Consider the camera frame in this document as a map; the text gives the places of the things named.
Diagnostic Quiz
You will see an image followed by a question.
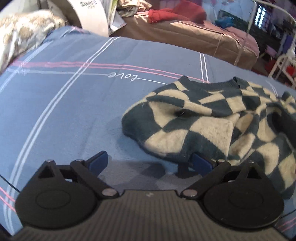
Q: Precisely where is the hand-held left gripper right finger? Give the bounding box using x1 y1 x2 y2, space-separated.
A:
181 153 267 200

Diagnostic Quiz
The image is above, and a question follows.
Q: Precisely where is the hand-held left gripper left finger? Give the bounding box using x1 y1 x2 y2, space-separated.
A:
38 151 118 200

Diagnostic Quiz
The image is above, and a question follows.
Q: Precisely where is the green and cream checkered sweater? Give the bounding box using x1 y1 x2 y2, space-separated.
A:
121 75 296 200

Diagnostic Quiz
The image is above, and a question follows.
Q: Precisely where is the pile of beige clothes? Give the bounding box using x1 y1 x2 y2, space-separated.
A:
117 0 152 12

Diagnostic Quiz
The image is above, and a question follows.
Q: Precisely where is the blue striped bed sheet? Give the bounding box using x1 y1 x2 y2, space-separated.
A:
0 25 296 237

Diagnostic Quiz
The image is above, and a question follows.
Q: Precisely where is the white metal rack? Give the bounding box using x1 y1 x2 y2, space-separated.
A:
268 44 296 91

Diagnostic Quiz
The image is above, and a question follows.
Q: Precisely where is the brown covered mattress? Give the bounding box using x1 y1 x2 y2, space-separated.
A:
110 11 260 70

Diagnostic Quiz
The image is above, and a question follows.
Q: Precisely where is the blue cloth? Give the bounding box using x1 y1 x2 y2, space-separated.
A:
215 17 234 28

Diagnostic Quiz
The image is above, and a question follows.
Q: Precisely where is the stack of papers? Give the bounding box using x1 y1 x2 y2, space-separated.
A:
106 0 127 36

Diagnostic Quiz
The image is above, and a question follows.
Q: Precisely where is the white curved cardboard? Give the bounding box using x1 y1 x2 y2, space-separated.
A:
47 0 110 37

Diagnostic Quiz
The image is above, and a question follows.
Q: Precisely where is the beige floral blanket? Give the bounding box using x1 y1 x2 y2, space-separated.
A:
0 10 67 73

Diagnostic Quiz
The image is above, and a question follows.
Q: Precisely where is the red jacket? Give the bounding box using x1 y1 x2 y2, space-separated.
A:
148 0 207 24

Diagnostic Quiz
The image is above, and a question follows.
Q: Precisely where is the black cable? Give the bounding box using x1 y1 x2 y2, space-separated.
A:
0 176 21 193
280 209 296 218

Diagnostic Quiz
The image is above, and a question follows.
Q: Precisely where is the white metal frame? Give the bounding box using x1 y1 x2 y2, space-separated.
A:
233 0 296 67

